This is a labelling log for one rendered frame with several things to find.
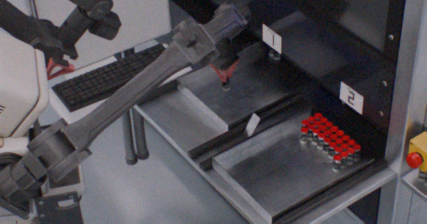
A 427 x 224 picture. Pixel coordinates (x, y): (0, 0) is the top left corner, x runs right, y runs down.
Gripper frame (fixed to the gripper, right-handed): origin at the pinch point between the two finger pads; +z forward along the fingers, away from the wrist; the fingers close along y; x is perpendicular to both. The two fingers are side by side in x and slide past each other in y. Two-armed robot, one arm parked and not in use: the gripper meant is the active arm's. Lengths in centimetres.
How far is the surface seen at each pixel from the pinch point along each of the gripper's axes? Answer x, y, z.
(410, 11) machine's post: -52, 9, -39
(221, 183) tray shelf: -20.1, -26.2, 8.3
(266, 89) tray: -5.5, 11.1, 10.2
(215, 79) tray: 9.5, 5.2, 9.5
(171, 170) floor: 60, 22, 98
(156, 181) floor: 61, 14, 98
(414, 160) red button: -60, 1, -2
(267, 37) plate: -0.9, 18.6, -2.7
